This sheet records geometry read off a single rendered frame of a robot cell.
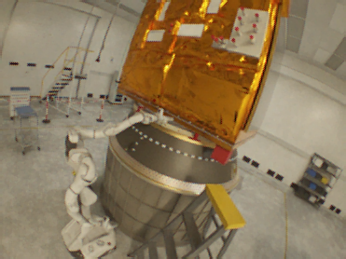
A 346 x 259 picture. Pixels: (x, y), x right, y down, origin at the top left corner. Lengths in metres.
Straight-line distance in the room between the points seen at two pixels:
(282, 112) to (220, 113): 5.62
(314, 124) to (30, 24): 12.97
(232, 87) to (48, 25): 8.32
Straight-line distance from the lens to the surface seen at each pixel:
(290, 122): 6.79
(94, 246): 1.94
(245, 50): 1.33
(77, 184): 0.97
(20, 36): 8.65
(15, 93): 5.56
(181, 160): 1.57
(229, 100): 1.26
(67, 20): 8.77
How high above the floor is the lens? 2.11
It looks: 16 degrees down
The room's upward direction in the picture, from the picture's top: 19 degrees clockwise
